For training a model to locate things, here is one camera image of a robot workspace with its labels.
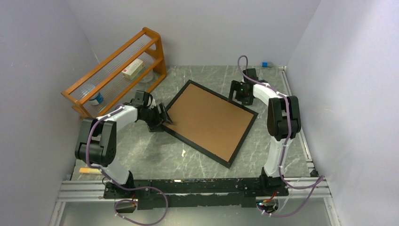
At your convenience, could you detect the white red medicine box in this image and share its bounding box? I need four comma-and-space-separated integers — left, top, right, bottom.
121, 59, 144, 80

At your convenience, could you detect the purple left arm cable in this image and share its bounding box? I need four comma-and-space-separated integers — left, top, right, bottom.
85, 104, 169, 226

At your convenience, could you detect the orange yellow marker pen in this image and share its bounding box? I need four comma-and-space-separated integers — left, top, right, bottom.
79, 168, 102, 175

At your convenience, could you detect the orange wooden shelf rack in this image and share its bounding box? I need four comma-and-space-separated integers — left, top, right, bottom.
62, 27, 167, 118

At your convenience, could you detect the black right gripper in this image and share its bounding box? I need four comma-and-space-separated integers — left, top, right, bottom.
227, 81, 253, 106

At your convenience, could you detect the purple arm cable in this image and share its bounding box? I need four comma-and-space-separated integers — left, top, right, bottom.
237, 55, 326, 218
85, 104, 169, 226

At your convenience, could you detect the black picture frame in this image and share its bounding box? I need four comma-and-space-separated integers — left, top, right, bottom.
160, 80, 259, 169

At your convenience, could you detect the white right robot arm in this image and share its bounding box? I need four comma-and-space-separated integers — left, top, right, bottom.
228, 68, 301, 195

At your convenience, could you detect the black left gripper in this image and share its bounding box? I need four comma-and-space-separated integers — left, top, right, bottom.
141, 103, 174, 132

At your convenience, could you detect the blue capped small bottle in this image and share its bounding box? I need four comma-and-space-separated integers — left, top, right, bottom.
262, 62, 274, 68

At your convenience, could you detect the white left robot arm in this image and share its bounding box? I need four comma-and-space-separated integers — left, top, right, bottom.
74, 91, 173, 198

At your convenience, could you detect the blue labelled plastic bottle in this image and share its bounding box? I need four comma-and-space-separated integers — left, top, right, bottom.
82, 84, 104, 106

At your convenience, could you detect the brown backing board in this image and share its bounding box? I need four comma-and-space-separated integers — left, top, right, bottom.
165, 83, 255, 163

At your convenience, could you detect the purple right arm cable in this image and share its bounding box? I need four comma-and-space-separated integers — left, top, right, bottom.
237, 55, 326, 218

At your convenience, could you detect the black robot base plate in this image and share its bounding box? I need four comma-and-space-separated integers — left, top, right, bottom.
103, 176, 289, 210

